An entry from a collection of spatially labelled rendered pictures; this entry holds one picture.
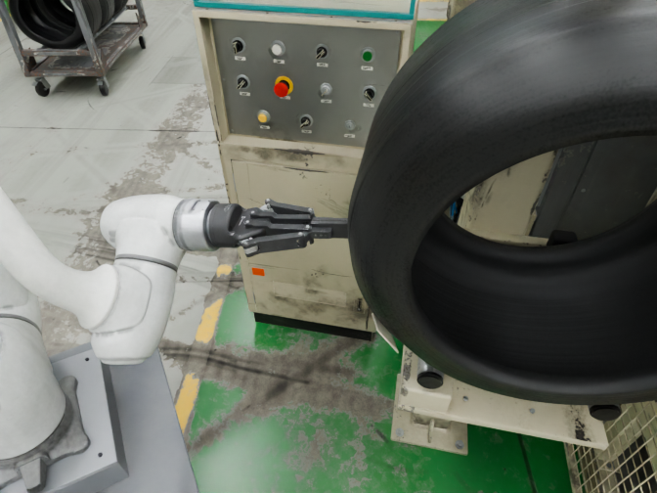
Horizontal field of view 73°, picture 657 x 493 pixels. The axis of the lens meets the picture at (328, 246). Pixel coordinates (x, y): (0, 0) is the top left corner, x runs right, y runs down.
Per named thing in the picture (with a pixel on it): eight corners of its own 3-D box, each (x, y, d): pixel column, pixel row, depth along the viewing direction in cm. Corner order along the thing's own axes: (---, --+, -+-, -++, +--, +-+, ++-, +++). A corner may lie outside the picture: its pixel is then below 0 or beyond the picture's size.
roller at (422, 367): (445, 254, 102) (425, 253, 103) (447, 240, 99) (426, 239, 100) (442, 391, 77) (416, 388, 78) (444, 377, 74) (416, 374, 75)
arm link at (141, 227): (207, 209, 83) (194, 277, 79) (136, 208, 87) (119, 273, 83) (177, 183, 74) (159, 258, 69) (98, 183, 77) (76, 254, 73)
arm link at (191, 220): (190, 188, 77) (221, 188, 76) (206, 228, 83) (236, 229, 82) (165, 220, 71) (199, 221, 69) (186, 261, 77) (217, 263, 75)
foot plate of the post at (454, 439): (397, 375, 178) (398, 369, 175) (465, 386, 174) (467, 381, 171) (390, 440, 159) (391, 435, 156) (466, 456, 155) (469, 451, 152)
